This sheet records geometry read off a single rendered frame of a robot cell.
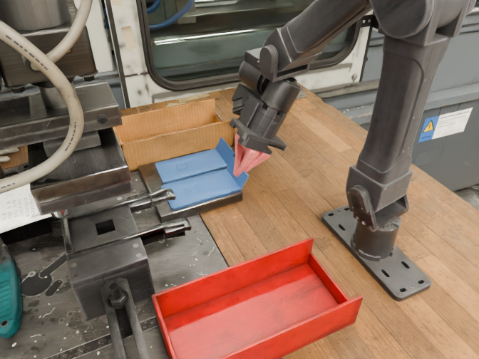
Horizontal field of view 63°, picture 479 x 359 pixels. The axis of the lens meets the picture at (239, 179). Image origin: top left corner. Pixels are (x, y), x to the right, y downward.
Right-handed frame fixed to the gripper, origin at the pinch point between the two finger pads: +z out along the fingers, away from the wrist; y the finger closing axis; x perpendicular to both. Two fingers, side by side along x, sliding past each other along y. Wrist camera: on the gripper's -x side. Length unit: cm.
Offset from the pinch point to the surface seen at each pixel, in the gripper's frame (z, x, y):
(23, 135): -4.2, 12.7, 38.7
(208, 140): 0.7, -14.2, 0.4
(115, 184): -3.9, 19.1, 29.4
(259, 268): 3.9, 22.9, 5.9
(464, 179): -6, -42, -167
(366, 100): -20, -46, -73
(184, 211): 8.1, 4.1, 9.7
